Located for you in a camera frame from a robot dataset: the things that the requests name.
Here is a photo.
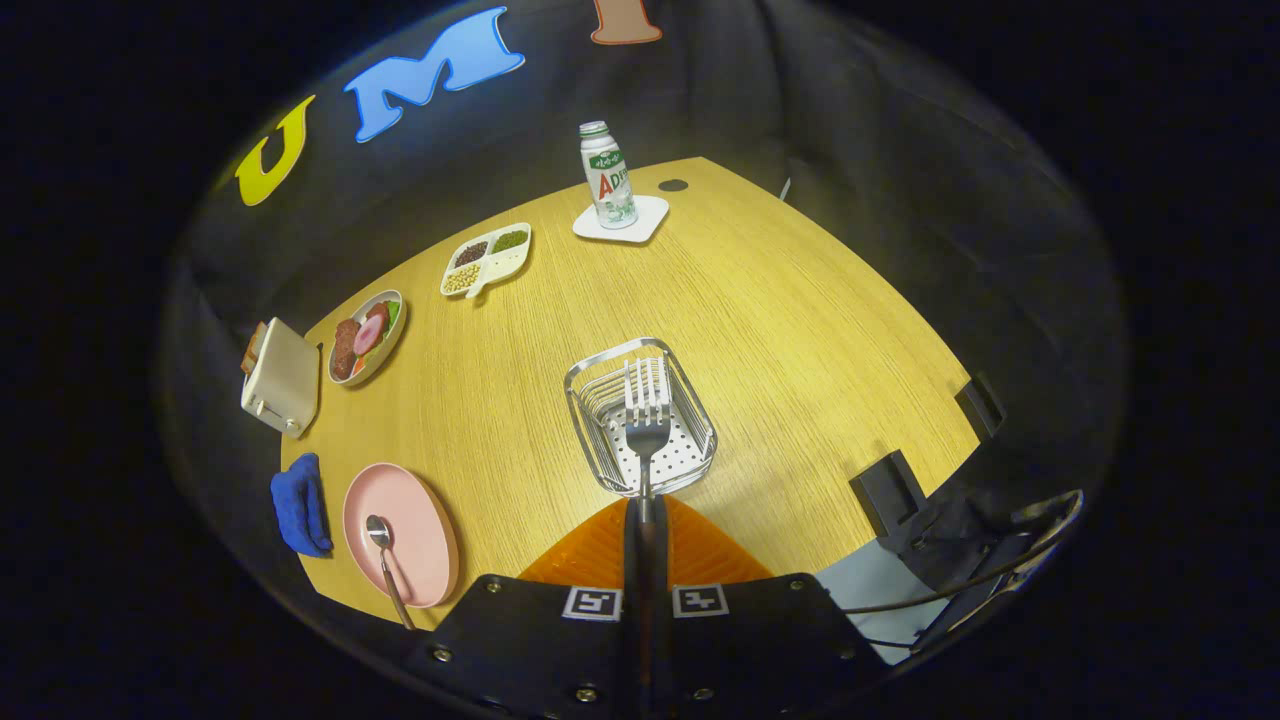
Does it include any thin dark cable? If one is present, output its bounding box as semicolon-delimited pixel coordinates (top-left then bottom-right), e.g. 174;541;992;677
840;490;1086;616

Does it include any black backdrop cloth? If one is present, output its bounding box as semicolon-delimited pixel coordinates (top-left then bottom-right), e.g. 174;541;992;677
155;0;1126;701

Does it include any blue cloth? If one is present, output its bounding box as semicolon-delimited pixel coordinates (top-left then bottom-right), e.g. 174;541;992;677
270;452;334;559

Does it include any white green drink bottle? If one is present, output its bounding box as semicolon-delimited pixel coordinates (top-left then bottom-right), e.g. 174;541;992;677
579;121;639;230

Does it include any cream toaster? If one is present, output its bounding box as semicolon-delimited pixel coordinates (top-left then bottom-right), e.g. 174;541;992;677
240;317;322;440

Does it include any black table clamp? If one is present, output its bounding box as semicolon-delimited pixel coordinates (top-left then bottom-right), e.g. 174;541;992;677
849;449;931;541
955;375;1007;441

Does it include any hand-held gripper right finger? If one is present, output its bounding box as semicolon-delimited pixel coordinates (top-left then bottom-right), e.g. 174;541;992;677
646;497;891;717

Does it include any white square coaster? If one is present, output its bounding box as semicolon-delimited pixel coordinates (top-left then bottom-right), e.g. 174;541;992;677
572;195;670;244

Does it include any dark metal frame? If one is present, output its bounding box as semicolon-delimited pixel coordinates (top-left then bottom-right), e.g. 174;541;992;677
880;480;1086;653

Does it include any metal fork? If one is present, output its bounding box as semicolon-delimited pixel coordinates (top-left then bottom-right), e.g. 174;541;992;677
623;357;673;526

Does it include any metal spoon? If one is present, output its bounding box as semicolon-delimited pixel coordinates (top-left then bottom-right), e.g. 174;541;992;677
365;515;417;631

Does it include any white divided dish of beans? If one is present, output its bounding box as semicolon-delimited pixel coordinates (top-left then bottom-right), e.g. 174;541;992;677
440;222;533;300

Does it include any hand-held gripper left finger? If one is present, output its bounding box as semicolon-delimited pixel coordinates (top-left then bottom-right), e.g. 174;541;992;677
405;497;648;717

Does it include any metal wire basket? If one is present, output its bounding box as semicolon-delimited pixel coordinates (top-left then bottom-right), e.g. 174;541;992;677
563;337;719;499

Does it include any plate of meat and vegetables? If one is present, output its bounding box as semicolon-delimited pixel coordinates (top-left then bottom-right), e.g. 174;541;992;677
327;289;407;388

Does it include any pink plate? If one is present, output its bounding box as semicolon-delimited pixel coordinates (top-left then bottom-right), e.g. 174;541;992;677
342;462;461;609

